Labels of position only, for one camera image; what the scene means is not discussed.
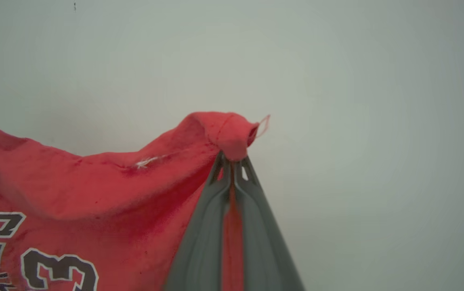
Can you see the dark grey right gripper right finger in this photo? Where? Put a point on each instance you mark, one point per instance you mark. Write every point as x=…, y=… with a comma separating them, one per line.
x=260, y=242

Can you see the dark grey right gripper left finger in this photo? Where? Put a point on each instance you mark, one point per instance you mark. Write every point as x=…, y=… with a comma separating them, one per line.
x=207, y=226

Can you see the red white basketball jersey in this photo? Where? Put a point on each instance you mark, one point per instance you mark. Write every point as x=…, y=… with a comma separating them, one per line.
x=74, y=190

